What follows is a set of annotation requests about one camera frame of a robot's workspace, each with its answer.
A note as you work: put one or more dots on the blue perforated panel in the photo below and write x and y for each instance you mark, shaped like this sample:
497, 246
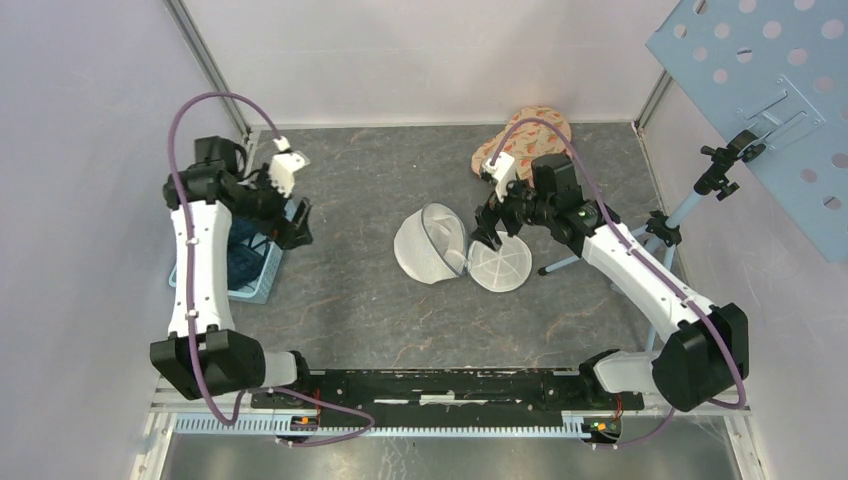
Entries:
777, 69

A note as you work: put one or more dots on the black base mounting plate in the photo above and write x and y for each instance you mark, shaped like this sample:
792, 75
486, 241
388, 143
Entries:
546, 388

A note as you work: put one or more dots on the dark blue lace bra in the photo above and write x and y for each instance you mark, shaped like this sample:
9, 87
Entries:
246, 255

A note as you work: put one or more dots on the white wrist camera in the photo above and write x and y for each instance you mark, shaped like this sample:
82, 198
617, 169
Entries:
500, 171
284, 165

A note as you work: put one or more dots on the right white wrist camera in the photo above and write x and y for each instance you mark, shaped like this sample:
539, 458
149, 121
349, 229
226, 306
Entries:
500, 171

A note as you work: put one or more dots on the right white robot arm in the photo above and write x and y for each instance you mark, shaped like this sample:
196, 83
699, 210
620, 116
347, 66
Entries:
705, 346

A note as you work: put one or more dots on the light blue slotted cable duct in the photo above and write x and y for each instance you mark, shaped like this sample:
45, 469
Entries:
282, 425

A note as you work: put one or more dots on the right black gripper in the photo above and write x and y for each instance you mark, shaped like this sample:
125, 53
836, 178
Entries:
486, 219

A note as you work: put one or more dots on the white mesh laundry bag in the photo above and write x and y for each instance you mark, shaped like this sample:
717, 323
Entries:
432, 245

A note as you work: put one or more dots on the light blue tripod stand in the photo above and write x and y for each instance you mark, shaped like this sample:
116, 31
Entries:
669, 218

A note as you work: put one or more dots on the floral peach laundry bag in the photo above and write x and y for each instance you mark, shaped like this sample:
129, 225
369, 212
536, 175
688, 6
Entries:
528, 141

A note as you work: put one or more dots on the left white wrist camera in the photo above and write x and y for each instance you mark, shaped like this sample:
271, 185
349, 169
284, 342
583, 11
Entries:
284, 165

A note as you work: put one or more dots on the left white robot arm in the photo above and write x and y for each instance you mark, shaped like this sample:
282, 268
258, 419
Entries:
203, 352

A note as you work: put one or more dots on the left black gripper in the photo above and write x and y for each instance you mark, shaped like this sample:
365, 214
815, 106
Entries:
294, 233

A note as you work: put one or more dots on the light blue plastic basket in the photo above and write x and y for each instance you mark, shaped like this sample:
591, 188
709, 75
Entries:
262, 278

